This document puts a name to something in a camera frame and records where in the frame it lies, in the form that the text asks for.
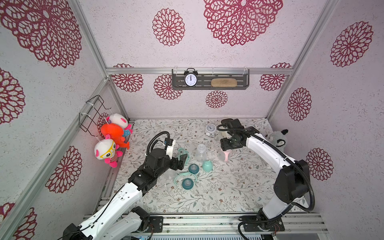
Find black alarm clock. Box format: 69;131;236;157
184;68;199;87

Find grey raccoon plush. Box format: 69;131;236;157
265;129;289;152

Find white pink plush top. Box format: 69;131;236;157
106;114;132;130

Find white small alarm clock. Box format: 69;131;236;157
205;124;217;138

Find orange red plush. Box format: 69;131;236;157
101;123;130;149

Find white plush yellow glasses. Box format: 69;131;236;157
94;135;123;168

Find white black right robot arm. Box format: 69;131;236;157
217;119;316;223

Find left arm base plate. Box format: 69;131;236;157
140;216;164;234

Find teal nipple ring lower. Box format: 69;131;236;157
181;177;195;191

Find mint handle ring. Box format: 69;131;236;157
173;172;198;186

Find black left corrugated cable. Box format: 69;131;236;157
145;131;171;157

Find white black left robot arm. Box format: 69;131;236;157
60;149;188;240

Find black corrugated cable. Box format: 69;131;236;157
216;124;316;240
145;131;171;157

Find black wire basket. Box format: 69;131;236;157
78;95;111;137

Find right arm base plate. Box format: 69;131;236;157
239;215;285;233

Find mint bear cap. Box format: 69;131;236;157
202;161;214;173

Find black right corrugated cable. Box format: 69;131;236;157
216;124;316;240

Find mint cap with handle ring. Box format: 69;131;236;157
178;148;191;165

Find floral table mat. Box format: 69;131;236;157
114;119;277;213

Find grey wall shelf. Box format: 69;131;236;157
171;69;250;91

